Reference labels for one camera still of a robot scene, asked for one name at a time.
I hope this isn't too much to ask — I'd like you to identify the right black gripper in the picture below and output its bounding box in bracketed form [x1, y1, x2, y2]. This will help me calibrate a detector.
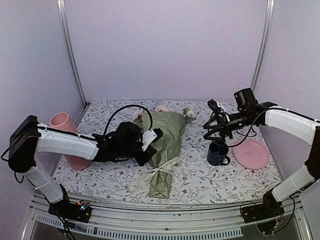
[203, 109, 255, 143]

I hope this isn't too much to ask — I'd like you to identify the cream printed ribbon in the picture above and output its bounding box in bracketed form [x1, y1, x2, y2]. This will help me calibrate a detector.
[126, 156, 187, 195]

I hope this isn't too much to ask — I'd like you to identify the green paper bouquet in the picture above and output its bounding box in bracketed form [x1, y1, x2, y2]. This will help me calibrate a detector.
[139, 105, 196, 199]

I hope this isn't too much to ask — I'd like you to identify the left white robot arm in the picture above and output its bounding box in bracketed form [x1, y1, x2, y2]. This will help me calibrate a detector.
[3, 115, 163, 217]

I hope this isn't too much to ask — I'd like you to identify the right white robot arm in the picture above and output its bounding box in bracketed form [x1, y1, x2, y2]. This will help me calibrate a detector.
[203, 88, 320, 218]

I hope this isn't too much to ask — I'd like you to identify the pink cylindrical vase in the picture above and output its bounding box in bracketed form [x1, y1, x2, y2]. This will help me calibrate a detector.
[49, 112, 92, 171]

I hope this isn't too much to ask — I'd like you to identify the dark blue mug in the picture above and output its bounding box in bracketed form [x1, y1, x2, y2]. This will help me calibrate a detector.
[206, 142, 231, 166]

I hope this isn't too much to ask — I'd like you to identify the pink plate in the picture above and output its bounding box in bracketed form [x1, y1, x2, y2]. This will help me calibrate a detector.
[233, 138, 269, 170]

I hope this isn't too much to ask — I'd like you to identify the floral patterned table mat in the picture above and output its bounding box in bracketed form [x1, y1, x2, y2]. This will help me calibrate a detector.
[53, 100, 281, 205]

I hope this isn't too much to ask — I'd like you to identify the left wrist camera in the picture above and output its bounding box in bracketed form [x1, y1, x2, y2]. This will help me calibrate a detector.
[141, 128, 163, 152]

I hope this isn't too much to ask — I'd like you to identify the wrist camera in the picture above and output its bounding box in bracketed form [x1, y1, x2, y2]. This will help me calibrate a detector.
[207, 99, 229, 121]
[141, 128, 163, 152]

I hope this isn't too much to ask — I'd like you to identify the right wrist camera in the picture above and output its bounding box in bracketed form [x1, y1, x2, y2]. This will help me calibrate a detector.
[207, 99, 229, 121]

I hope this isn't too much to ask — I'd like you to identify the aluminium front rail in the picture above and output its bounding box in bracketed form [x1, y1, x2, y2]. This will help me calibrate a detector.
[23, 192, 311, 240]

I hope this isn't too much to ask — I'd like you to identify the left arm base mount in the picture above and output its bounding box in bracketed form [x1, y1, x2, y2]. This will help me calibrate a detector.
[48, 198, 92, 223]

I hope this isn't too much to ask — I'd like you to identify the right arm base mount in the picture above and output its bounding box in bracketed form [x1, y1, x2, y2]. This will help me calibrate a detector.
[239, 201, 285, 235]

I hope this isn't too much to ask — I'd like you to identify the right aluminium frame post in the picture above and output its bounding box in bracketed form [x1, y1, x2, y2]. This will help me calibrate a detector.
[250, 0, 275, 93]

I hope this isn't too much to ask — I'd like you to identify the aluminium frame post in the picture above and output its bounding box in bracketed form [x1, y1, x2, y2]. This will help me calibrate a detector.
[250, 0, 275, 93]
[56, 0, 87, 106]

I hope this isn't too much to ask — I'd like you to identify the left aluminium frame post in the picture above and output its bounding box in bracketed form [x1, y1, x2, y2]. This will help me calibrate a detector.
[56, 0, 87, 106]

